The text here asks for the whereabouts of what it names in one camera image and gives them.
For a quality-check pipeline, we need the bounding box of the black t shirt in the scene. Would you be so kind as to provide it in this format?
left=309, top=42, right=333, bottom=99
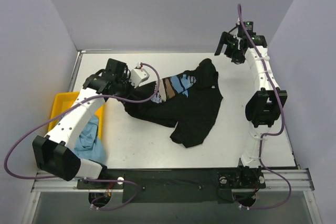
left=124, top=59, right=223, bottom=148

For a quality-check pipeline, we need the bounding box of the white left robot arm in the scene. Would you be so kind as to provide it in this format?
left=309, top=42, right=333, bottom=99
left=33, top=59, right=138, bottom=188

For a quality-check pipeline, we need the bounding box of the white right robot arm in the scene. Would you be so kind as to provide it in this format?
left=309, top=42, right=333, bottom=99
left=215, top=31, right=287, bottom=189

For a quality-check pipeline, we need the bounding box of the yellow plastic bin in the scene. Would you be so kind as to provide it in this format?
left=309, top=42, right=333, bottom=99
left=50, top=91, right=104, bottom=140

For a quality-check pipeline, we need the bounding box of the light blue t shirt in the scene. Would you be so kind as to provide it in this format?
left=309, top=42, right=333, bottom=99
left=73, top=115, right=106, bottom=164

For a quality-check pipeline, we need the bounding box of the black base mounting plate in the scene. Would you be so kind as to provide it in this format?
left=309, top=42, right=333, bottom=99
left=77, top=168, right=266, bottom=204

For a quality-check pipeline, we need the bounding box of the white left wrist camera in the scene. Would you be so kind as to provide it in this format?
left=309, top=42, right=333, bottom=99
left=129, top=62, right=150, bottom=88

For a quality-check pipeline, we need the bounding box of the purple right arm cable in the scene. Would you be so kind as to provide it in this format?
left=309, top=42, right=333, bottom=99
left=235, top=3, right=292, bottom=211

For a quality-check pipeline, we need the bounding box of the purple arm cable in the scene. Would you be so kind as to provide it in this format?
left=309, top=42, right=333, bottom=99
left=235, top=3, right=292, bottom=211
left=4, top=62, right=161, bottom=211

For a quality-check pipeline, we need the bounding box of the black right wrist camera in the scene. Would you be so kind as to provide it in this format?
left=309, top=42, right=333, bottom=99
left=244, top=21, right=254, bottom=34

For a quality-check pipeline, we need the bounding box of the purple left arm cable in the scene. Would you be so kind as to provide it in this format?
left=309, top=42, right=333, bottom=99
left=4, top=62, right=161, bottom=211

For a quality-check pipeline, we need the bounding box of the aluminium front rail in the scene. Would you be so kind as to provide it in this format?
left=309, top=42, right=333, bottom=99
left=31, top=169, right=314, bottom=193

